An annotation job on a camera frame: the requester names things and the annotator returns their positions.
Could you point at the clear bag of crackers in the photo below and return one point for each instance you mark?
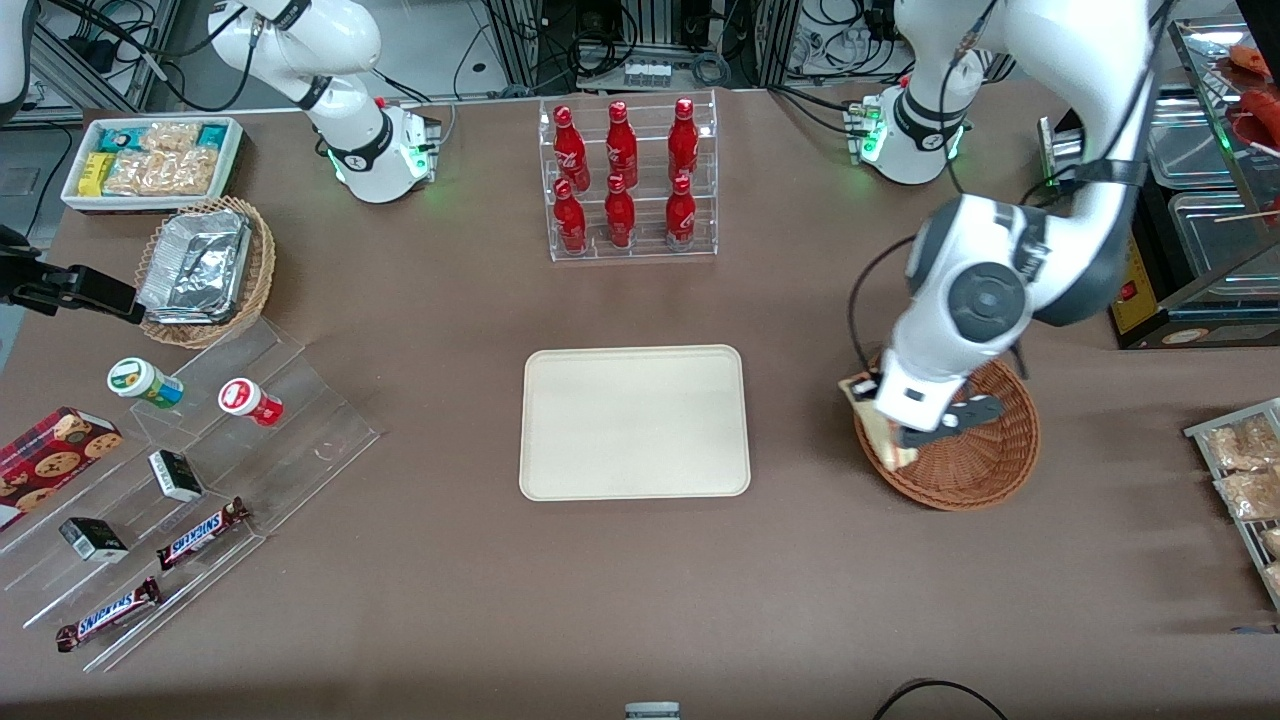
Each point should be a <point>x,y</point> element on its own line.
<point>1250,495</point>
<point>1240,445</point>

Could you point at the green lid snack cup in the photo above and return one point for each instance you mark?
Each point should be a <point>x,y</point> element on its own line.
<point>140,381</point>

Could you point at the beige rectangular tray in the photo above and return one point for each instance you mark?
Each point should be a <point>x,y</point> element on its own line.
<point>633,422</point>

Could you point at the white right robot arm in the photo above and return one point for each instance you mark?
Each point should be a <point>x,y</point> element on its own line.
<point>370,150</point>

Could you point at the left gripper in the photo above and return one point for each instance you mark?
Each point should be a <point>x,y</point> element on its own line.
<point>868,387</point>

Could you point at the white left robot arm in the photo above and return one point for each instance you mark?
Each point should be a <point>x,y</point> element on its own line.
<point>985,300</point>

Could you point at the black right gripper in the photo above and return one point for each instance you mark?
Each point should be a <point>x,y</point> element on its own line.
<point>52,284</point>

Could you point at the black food warmer machine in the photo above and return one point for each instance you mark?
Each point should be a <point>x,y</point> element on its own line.
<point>1135,290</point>

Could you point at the white plastic snack bin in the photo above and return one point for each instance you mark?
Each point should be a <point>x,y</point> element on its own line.
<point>75,200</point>

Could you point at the small black box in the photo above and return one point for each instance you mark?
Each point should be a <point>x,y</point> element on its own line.
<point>175,475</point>
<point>93,539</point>

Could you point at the clear acrylic bottle rack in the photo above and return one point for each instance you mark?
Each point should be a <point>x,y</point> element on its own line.
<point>645,250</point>

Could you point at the light wicker basket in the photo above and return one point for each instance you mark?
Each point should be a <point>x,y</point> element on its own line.
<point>258,270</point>

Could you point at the red food pieces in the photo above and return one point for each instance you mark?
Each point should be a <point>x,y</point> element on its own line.
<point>1262,105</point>

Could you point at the round brown wicker basket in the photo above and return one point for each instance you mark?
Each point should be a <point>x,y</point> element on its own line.
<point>985,470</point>

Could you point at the yellow snack pack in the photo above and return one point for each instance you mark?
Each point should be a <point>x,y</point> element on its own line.
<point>95,173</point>

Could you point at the red cookie box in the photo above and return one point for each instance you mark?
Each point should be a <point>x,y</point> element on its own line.
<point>50,460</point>

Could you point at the clear cracker bags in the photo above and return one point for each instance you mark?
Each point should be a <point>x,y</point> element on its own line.
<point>165,165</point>

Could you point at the triangular sandwich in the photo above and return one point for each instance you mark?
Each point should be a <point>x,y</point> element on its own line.
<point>894,457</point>

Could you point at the stack of foil trays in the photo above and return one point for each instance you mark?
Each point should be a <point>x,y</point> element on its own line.
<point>195,265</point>

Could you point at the red cola bottle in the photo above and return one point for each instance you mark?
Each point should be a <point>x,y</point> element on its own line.
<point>569,145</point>
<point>683,140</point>
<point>621,145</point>
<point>680,212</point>
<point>569,220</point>
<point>619,215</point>

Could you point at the Snickers chocolate bar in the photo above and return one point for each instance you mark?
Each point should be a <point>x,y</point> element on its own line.
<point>108,614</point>
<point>203,534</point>

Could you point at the steel food pan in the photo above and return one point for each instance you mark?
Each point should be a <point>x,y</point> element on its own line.
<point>1190,140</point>

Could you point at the clear acrylic stepped display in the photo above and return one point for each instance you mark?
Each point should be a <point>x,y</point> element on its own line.
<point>300,440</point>

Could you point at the red lid snack cup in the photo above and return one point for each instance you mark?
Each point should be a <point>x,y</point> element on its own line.
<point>247,400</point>

